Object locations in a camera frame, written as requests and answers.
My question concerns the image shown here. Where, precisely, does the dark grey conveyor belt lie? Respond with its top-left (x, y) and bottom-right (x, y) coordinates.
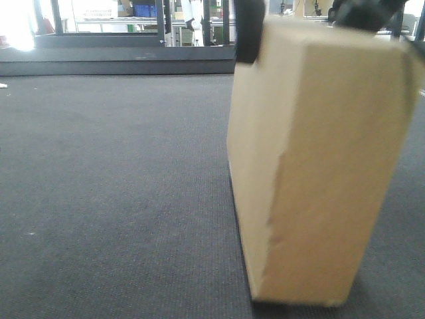
top-left (1, 75), bottom-right (424, 318)

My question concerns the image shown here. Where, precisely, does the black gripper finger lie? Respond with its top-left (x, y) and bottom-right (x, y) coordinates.
top-left (332, 0), bottom-right (406, 33)
top-left (234, 0), bottom-right (266, 64)

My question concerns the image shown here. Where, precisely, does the dark conveyor end rail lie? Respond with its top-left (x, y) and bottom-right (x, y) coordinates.
top-left (1, 46), bottom-right (235, 77)

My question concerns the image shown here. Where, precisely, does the black metal frame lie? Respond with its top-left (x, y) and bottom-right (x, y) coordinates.
top-left (32, 1), bottom-right (236, 49)

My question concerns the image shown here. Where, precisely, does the brown cardboard box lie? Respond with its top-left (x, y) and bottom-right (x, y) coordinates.
top-left (227, 17), bottom-right (424, 306)

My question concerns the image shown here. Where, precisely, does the blue storage crate background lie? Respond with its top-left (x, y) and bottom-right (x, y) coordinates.
top-left (133, 4), bottom-right (157, 18)

